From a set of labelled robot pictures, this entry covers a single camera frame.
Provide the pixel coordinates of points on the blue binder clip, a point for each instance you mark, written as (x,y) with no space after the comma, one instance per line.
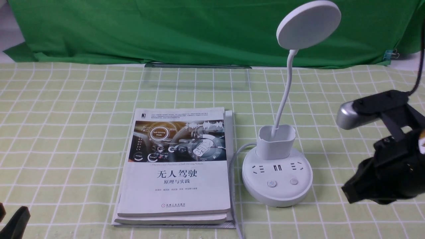
(391,54)

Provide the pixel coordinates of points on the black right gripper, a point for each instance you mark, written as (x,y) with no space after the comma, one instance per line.
(396,171)

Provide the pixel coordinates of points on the green checkered tablecloth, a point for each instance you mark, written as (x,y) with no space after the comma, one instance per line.
(65,127)

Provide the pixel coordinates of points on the middle white book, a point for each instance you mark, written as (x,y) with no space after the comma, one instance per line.
(216,218)

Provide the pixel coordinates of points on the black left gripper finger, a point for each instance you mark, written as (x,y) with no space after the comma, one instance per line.
(16,226)

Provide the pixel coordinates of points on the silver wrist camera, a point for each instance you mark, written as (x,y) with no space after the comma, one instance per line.
(391,107)

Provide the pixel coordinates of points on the bottom thin white book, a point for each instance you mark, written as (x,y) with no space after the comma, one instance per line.
(229,166)

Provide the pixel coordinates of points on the green backdrop cloth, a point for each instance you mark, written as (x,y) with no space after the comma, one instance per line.
(206,32)

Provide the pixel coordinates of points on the self-driving textbook top book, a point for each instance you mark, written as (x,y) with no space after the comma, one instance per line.
(179,172)

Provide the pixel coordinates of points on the white desk lamp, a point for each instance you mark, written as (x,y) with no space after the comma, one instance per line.
(274,172)

